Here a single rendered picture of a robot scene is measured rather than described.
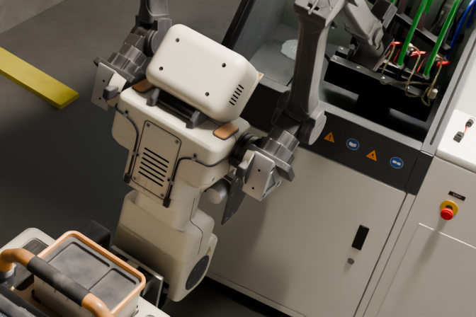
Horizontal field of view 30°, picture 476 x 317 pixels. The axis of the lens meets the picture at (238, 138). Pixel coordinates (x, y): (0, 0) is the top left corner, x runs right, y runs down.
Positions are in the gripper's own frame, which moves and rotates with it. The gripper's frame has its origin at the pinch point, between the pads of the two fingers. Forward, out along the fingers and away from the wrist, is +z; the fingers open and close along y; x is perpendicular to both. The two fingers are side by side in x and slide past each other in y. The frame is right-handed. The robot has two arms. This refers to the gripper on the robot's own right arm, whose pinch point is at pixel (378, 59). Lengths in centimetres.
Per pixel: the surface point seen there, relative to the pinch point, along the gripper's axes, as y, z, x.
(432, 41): 19.3, 34.5, -0.4
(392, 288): -50, 63, -27
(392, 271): -45, 58, -25
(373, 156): -20.3, 26.8, -6.8
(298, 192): -41, 41, 10
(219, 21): 10, 183, 139
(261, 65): -14, 39, 44
